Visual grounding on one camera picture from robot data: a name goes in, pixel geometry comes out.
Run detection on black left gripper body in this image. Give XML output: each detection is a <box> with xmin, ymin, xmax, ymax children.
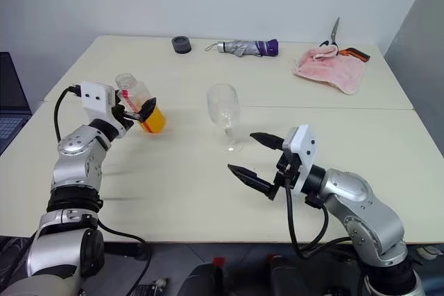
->
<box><xmin>110</xmin><ymin>103</ymin><xmax>142</xmax><ymax>131</ymax></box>

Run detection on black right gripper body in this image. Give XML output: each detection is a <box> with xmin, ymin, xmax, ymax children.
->
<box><xmin>267</xmin><ymin>151</ymin><xmax>301</xmax><ymax>202</ymax></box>

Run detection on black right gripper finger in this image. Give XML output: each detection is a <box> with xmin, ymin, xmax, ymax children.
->
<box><xmin>249</xmin><ymin>131</ymin><xmax>286</xmax><ymax>153</ymax></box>
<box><xmin>226</xmin><ymin>163</ymin><xmax>275</xmax><ymax>195</ymax></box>

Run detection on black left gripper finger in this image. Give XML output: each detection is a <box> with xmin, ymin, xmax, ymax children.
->
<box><xmin>138</xmin><ymin>98</ymin><xmax>158</xmax><ymax>124</ymax></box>

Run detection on yellow liquid bottle red cap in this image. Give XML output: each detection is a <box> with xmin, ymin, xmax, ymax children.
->
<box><xmin>114</xmin><ymin>72</ymin><xmax>168</xmax><ymax>135</ymax></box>

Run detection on clear wine glass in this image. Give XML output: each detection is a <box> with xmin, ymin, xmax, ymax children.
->
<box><xmin>206</xmin><ymin>82</ymin><xmax>246</xmax><ymax>154</ymax></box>

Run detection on dark grey round container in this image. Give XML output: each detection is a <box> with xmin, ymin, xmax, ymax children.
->
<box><xmin>171</xmin><ymin>35</ymin><xmax>193</xmax><ymax>55</ymax></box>

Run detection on pink towel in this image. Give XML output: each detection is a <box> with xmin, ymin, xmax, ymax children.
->
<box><xmin>292</xmin><ymin>44</ymin><xmax>366</xmax><ymax>96</ymax></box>

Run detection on folded silver purple umbrella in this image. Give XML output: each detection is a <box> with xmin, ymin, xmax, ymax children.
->
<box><xmin>204</xmin><ymin>37</ymin><xmax>280</xmax><ymax>58</ymax></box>

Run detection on dark rounded shape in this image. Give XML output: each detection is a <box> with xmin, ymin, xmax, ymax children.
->
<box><xmin>265</xmin><ymin>254</ymin><xmax>327</xmax><ymax>296</ymax></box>
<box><xmin>186</xmin><ymin>256</ymin><xmax>227</xmax><ymax>296</ymax></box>

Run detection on dark laptop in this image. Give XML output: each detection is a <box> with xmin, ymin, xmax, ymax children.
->
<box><xmin>0</xmin><ymin>51</ymin><xmax>33</xmax><ymax>155</ymax></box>

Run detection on orange black hand tool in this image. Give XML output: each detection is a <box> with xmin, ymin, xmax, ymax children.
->
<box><xmin>337</xmin><ymin>46</ymin><xmax>372</xmax><ymax>63</ymax></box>

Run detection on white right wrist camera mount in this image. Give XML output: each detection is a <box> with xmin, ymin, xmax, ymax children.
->
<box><xmin>282</xmin><ymin>124</ymin><xmax>320</xmax><ymax>196</ymax></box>

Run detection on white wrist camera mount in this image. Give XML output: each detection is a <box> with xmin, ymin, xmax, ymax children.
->
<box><xmin>282</xmin><ymin>124</ymin><xmax>320</xmax><ymax>196</ymax></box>
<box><xmin>80</xmin><ymin>81</ymin><xmax>128</xmax><ymax>138</ymax></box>

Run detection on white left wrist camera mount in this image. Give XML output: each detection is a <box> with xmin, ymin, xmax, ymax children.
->
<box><xmin>80</xmin><ymin>81</ymin><xmax>128</xmax><ymax>138</ymax></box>

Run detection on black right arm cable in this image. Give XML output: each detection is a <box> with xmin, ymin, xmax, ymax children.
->
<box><xmin>285</xmin><ymin>167</ymin><xmax>352</xmax><ymax>261</ymax></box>

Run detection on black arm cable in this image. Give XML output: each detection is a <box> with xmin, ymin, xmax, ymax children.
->
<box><xmin>285</xmin><ymin>167</ymin><xmax>352</xmax><ymax>261</ymax></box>
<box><xmin>53</xmin><ymin>84</ymin><xmax>153</xmax><ymax>292</ymax></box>

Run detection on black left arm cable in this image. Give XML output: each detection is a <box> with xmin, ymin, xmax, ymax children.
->
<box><xmin>53</xmin><ymin>84</ymin><xmax>153</xmax><ymax>292</ymax></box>

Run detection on black handled scissors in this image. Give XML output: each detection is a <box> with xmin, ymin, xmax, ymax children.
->
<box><xmin>318</xmin><ymin>16</ymin><xmax>341</xmax><ymax>49</ymax></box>

